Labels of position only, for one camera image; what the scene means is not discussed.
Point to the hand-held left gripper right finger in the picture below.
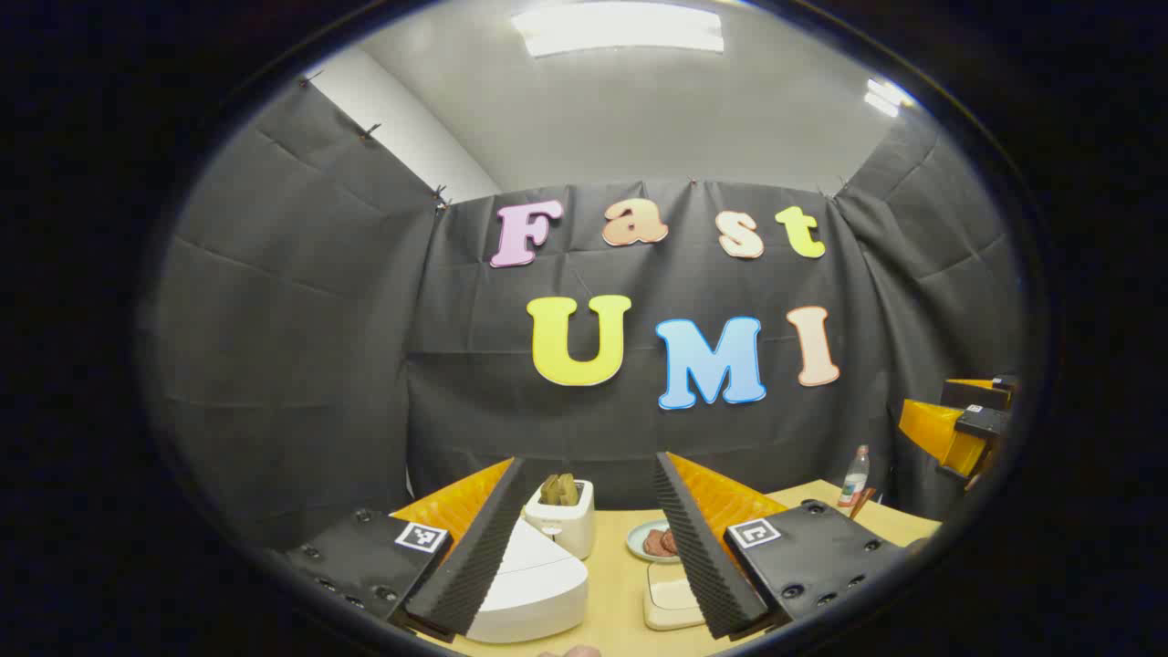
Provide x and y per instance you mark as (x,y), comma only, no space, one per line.
(698,547)

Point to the brown bread slice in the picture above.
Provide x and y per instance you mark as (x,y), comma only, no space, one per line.
(548,491)
(568,489)

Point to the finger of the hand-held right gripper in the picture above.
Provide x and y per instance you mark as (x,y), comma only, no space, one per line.
(940,438)
(981,394)

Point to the red meat slice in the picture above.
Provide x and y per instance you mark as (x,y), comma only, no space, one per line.
(669,540)
(652,544)

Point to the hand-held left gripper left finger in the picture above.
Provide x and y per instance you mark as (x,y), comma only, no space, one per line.
(474,557)

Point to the light green plate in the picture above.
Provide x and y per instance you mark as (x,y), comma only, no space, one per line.
(636,540)

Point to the black backdrop cloth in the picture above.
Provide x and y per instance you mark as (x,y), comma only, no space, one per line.
(319,365)

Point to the white toaster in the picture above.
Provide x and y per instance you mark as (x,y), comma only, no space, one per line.
(566,529)

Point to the ceiling light panel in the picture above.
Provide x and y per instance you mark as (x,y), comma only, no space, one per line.
(620,27)

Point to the small ceiling light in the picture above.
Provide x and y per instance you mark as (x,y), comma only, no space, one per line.
(887,96)

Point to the white rice cooker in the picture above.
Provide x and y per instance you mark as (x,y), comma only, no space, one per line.
(538,593)

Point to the cream box of rice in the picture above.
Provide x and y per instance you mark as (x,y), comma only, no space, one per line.
(671,598)

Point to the clear plastic water bottle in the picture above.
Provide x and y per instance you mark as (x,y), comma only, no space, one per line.
(854,479)

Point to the brown wooden spoon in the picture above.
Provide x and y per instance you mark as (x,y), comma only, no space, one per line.
(862,504)

